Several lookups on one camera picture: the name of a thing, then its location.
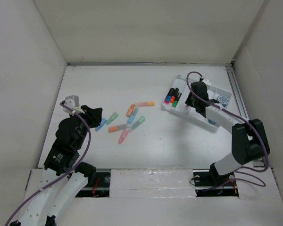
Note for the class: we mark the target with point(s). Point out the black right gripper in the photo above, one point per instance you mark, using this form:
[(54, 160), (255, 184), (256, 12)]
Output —
[(188, 101)]

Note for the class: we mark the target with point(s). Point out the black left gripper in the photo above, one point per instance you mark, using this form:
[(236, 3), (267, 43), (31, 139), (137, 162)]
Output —
[(95, 115)]

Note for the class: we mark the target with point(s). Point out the blue paint jar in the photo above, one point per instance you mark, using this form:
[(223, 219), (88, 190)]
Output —
[(223, 100), (212, 122)]

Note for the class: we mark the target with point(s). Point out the black highlighter orange cap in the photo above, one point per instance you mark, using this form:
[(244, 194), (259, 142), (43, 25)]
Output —
[(174, 94)]

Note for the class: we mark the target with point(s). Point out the black highlighter green cap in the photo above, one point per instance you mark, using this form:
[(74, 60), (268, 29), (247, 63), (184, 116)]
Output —
[(176, 99)]

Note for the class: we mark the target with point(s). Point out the black highlighter blue cap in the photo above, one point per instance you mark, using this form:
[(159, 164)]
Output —
[(169, 95)]

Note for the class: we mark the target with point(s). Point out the pastel green long marker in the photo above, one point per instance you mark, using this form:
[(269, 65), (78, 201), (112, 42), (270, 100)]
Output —
[(137, 123)]

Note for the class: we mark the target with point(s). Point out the clear marker yellow cap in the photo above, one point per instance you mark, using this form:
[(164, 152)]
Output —
[(145, 104)]

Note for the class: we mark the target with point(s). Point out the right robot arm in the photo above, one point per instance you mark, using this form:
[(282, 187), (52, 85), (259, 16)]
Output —
[(249, 141)]

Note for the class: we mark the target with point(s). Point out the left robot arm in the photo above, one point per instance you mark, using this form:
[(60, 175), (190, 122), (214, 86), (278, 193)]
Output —
[(64, 173)]

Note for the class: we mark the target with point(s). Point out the pastel blue short marker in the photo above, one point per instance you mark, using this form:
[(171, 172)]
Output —
[(102, 123)]

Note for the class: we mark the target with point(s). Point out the pastel green short marker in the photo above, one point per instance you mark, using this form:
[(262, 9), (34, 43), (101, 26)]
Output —
[(112, 118)]

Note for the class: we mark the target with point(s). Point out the clear marker orange cap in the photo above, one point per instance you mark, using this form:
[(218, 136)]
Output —
[(118, 128)]

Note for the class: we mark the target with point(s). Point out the white compartment organizer tray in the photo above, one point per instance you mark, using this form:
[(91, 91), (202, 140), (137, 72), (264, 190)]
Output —
[(191, 115)]

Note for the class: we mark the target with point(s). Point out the pastel pink marker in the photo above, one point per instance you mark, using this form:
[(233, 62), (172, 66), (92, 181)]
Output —
[(123, 136)]

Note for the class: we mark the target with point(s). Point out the pastel light blue marker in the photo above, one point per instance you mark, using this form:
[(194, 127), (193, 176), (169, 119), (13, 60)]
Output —
[(133, 115)]

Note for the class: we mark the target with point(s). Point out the orange short marker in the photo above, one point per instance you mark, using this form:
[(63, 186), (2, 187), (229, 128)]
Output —
[(130, 110)]

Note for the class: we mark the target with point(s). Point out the white foam block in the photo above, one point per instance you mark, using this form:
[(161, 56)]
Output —
[(151, 183)]

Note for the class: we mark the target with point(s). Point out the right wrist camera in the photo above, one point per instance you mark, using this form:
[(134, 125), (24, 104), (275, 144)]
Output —
[(208, 82)]

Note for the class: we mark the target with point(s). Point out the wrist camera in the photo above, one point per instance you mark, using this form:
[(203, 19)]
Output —
[(208, 82), (72, 102)]

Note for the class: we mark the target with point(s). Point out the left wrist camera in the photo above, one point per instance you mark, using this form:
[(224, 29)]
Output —
[(72, 102)]

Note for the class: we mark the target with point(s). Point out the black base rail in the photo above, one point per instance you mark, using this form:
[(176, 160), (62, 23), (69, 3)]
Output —
[(99, 187)]

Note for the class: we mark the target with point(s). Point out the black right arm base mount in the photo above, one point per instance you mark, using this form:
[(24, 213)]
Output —
[(212, 185)]

